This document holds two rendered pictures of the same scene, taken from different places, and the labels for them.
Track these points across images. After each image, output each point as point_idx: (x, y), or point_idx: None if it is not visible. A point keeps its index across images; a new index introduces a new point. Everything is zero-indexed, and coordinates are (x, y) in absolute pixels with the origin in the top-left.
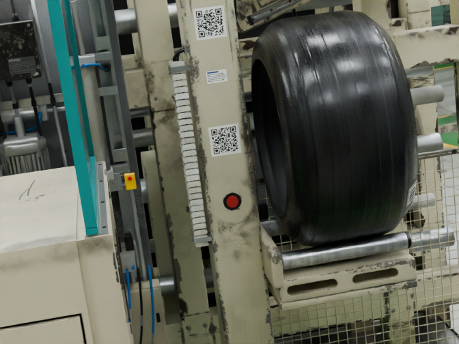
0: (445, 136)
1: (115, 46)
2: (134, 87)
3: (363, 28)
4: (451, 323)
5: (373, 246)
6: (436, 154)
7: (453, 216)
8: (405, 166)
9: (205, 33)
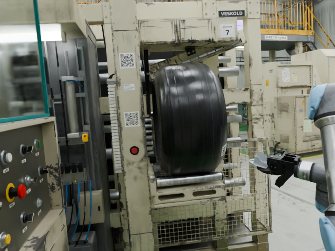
0: (243, 151)
1: (88, 76)
2: (105, 104)
3: (202, 66)
4: (243, 221)
5: (204, 177)
6: (238, 141)
7: (245, 178)
8: (220, 133)
9: (124, 65)
